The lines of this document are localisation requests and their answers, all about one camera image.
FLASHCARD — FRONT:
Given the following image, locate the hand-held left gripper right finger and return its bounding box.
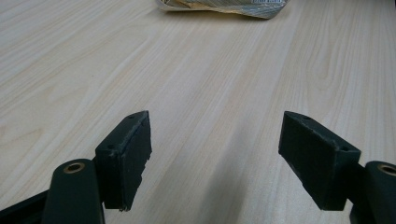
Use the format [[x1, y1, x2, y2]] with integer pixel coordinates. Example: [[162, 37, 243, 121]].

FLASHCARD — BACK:
[[277, 110, 362, 212]]

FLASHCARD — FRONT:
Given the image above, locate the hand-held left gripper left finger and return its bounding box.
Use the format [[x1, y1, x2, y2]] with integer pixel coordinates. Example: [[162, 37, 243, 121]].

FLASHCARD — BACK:
[[94, 110, 153, 212]]

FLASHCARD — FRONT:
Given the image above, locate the shiny striped snack packet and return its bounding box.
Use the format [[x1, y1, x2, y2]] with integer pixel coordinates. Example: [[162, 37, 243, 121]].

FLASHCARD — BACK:
[[156, 0, 290, 21]]

